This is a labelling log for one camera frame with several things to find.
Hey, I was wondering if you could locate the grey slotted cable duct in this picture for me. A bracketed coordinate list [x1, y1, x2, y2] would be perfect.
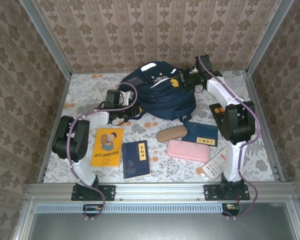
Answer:
[35, 202, 225, 214]

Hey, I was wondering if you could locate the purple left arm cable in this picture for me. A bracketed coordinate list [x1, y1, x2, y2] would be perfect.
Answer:
[66, 81, 139, 221]

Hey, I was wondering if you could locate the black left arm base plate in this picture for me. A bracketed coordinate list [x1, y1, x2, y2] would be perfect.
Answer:
[71, 184, 116, 202]

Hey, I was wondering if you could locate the aluminium corner post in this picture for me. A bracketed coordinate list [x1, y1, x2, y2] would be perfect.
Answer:
[245, 0, 295, 76]
[19, 0, 73, 79]

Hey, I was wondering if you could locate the tan glasses case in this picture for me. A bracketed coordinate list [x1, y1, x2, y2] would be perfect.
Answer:
[156, 125, 188, 143]

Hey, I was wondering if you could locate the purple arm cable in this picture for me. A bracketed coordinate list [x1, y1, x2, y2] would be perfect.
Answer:
[66, 81, 139, 221]
[198, 55, 262, 220]

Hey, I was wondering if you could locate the aluminium table edge rail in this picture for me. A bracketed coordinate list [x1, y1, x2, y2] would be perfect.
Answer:
[26, 182, 295, 202]

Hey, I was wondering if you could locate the black cable connector port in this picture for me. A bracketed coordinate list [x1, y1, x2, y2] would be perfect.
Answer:
[82, 204, 103, 217]
[221, 202, 241, 216]

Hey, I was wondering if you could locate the navy book horizontal yellow label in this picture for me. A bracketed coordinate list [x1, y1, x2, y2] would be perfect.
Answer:
[181, 121, 219, 148]

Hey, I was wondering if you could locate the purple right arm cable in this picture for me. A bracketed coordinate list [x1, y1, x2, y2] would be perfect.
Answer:
[198, 55, 262, 220]

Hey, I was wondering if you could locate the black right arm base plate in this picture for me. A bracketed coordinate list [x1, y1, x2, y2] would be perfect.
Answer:
[203, 184, 250, 201]

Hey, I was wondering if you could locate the white stationery packet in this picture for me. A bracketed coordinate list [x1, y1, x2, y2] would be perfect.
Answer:
[201, 147, 228, 183]

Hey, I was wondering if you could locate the yellow book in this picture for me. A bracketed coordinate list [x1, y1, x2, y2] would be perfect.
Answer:
[90, 128, 125, 168]

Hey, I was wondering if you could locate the grey metal panel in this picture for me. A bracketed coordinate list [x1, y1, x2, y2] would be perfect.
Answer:
[27, 202, 300, 240]

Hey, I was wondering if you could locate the aluminium side rail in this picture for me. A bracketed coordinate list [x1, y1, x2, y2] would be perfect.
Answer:
[36, 73, 72, 184]
[243, 71, 286, 183]

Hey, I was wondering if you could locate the pink pencil case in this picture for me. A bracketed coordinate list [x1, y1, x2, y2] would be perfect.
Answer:
[166, 139, 210, 164]

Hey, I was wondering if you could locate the black book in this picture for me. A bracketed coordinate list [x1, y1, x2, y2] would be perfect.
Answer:
[208, 101, 228, 127]

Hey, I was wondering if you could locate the navy book vertical yellow label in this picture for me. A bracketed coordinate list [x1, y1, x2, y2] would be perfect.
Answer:
[121, 139, 152, 180]

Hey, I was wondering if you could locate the navy blue backpack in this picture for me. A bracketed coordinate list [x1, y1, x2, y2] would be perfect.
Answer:
[119, 61, 197, 124]

